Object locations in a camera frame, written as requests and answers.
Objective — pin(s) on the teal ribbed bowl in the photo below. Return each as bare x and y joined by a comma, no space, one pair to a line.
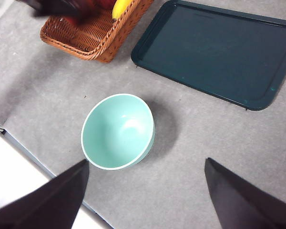
116,133

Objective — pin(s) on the brown wicker basket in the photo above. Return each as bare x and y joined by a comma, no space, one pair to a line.
90,35

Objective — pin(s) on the black rectangular tray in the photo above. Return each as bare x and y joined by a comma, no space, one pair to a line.
217,47

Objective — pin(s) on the yellow banana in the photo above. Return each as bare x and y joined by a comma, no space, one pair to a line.
120,8

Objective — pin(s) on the red orange peach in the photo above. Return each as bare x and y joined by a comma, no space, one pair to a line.
105,3

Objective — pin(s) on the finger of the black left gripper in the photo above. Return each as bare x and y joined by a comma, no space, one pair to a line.
54,8

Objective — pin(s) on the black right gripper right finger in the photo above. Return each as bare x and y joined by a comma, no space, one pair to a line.
243,205

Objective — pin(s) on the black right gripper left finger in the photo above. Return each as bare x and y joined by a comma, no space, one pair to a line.
43,205

